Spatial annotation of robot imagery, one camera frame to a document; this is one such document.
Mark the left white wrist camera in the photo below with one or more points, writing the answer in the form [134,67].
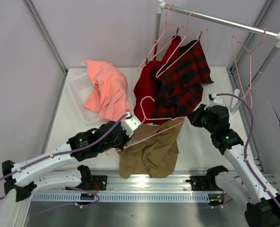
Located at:
[130,124]

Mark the white plastic basket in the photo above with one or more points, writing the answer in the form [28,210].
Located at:
[80,87]

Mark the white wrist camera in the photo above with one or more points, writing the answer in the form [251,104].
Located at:
[130,124]
[215,100]

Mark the khaki brown skirt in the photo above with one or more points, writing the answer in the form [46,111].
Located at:
[156,157]

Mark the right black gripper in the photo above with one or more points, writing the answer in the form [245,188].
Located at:
[196,118]

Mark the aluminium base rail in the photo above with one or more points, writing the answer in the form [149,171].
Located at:
[107,181]

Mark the red black plaid skirt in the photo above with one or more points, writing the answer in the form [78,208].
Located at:
[181,85]

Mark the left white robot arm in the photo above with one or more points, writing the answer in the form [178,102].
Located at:
[45,163]

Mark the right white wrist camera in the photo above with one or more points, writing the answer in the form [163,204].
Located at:
[215,100]

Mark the salmon pink skirt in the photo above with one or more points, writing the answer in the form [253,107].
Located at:
[109,95]

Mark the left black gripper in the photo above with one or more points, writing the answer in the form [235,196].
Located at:
[119,138]

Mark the plain red skirt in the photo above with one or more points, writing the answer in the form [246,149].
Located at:
[147,86]

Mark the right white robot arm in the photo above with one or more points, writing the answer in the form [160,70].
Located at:
[250,189]

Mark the white slotted cable duct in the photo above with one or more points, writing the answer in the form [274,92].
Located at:
[122,197]

